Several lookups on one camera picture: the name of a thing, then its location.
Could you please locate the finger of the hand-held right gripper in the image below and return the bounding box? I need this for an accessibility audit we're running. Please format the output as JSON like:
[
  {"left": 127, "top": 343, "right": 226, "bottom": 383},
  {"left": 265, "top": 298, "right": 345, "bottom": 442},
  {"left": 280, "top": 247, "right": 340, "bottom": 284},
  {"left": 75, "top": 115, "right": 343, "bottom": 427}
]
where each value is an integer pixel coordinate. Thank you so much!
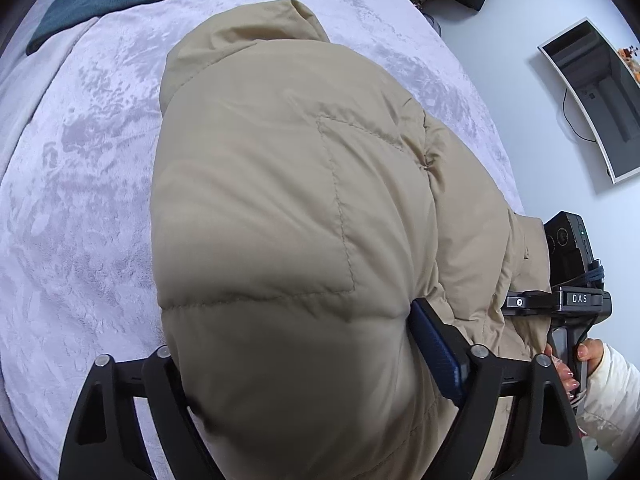
[{"left": 501, "top": 290, "right": 553, "bottom": 318}]

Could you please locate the person's right hand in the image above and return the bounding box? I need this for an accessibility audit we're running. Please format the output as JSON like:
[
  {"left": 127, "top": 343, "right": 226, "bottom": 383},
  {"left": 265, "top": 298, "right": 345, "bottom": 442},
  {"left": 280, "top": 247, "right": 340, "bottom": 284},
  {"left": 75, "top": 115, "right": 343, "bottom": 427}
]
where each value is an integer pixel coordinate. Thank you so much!
[{"left": 544, "top": 338, "right": 608, "bottom": 403}]

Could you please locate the beige puffer jacket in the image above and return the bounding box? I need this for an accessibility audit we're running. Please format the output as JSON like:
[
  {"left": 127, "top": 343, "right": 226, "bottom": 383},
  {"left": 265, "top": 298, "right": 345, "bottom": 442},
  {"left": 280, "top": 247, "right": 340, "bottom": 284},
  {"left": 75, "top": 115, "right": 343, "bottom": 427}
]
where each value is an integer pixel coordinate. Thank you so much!
[{"left": 150, "top": 0, "right": 553, "bottom": 480}]

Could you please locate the dark teal cloth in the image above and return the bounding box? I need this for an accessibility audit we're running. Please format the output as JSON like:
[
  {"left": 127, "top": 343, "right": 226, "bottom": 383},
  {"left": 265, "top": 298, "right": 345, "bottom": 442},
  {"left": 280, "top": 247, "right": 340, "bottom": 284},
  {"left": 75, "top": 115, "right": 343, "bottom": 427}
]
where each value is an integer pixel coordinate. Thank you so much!
[{"left": 25, "top": 0, "right": 226, "bottom": 57}]

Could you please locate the wall-mounted monitor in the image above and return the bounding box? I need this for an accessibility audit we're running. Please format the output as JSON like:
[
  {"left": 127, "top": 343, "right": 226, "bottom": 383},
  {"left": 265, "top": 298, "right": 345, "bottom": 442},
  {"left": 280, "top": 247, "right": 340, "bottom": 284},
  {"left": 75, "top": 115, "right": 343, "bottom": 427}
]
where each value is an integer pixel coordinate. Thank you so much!
[{"left": 537, "top": 17, "right": 640, "bottom": 194}]

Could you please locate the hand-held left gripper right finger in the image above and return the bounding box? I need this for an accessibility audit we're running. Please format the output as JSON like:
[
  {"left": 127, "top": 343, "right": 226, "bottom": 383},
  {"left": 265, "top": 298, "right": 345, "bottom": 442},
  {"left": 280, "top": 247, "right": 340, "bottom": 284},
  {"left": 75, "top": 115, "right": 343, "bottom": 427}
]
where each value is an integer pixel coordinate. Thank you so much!
[{"left": 407, "top": 297, "right": 588, "bottom": 480}]

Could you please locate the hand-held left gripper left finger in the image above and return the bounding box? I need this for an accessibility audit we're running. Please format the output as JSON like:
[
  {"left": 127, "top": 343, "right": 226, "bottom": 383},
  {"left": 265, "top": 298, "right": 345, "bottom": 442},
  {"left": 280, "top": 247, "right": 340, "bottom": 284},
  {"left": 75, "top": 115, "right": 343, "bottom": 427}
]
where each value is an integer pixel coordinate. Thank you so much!
[{"left": 59, "top": 345, "right": 223, "bottom": 480}]

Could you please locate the black cable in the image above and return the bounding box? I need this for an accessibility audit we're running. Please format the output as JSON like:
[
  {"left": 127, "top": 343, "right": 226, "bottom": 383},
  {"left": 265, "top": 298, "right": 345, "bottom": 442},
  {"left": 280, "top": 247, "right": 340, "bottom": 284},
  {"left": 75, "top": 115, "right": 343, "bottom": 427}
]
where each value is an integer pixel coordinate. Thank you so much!
[{"left": 562, "top": 87, "right": 599, "bottom": 142}]

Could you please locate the lavender plush blanket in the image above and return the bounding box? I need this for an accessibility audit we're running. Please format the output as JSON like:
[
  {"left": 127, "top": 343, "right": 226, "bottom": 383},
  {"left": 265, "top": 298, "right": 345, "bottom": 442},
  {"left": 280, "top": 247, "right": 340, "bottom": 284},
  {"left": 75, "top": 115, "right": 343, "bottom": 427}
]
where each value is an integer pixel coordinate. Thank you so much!
[{"left": 0, "top": 0, "right": 526, "bottom": 480}]

